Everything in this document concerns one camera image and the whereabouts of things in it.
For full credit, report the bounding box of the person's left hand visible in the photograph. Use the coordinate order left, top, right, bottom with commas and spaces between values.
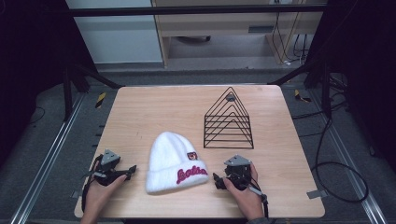
80, 160, 128, 224

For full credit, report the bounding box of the yellow black striped tape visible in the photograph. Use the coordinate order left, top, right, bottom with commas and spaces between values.
293, 89, 313, 104
94, 91, 107, 109

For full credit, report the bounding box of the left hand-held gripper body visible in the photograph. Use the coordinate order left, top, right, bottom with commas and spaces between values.
83, 148, 131, 188

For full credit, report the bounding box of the left hand-held gripper cable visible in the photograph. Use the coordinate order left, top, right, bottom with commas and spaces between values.
80, 174, 96, 213

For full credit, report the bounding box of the bundle of hanging desk cables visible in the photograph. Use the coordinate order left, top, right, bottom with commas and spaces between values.
271, 0, 310, 66

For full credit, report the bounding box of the white cabinet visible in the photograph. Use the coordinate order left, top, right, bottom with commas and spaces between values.
64, 0, 164, 65

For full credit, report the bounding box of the black looped floor cable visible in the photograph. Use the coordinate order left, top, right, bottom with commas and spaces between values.
310, 117, 370, 203

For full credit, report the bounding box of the white knitted beanie hat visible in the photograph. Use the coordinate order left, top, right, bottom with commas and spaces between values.
145, 131, 210, 195

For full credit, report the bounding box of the person's right hand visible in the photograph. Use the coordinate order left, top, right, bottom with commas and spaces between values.
222, 162, 265, 221

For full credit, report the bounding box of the black horizontal frame bar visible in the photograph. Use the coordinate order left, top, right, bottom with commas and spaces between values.
66, 3, 329, 18

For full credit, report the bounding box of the black curtain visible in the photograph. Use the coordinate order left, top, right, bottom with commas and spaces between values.
304, 0, 396, 174
0, 0, 98, 167

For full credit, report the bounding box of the black wire triangular rack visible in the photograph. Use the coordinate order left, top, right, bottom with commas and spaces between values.
203, 86, 255, 150

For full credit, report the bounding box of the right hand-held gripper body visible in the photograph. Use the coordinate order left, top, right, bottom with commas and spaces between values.
223, 154, 254, 191

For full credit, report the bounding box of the light wooden desk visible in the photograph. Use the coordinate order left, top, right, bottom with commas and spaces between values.
150, 0, 329, 68

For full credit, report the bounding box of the hand-held gripper cable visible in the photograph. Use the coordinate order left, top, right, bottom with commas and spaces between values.
80, 174, 96, 213
247, 185, 270, 219

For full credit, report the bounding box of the black metal frame stand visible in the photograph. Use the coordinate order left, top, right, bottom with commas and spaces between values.
268, 57, 333, 119
61, 61, 123, 123

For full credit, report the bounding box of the aluminium floor rail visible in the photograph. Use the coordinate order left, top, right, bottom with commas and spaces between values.
10, 92, 87, 224
307, 89, 389, 224

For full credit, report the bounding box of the right hand-held gripper cable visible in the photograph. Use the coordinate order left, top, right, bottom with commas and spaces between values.
247, 185, 270, 219

